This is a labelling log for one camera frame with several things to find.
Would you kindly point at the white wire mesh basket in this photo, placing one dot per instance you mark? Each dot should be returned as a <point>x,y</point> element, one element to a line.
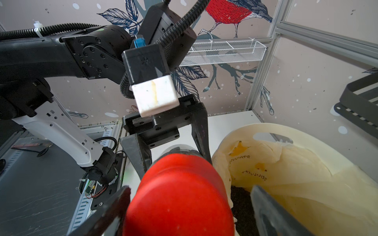
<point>219,51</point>

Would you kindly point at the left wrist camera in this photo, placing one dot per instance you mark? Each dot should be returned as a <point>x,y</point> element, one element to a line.
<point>149,78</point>

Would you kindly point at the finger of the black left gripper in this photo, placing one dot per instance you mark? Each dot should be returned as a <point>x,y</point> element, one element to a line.
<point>138,152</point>
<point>200,133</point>

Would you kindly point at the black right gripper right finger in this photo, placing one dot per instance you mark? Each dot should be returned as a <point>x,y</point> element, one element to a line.
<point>272,219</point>

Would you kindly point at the cream waste bin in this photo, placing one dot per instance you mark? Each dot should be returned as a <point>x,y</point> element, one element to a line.
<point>310,147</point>

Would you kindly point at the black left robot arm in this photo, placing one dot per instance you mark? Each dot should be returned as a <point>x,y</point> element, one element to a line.
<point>29,57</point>

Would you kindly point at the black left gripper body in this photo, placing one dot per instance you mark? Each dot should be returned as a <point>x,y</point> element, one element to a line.
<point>162,128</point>

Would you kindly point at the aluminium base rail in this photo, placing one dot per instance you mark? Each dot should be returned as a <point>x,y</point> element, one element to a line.
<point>44,192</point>

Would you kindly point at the black wall basket shelf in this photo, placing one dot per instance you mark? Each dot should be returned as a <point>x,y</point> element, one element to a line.
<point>359,105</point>

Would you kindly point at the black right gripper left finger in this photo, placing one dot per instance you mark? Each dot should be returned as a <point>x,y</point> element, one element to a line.
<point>108,220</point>

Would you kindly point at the red-lidded glass jar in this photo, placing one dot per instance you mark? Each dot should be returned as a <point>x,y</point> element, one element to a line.
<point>178,149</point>

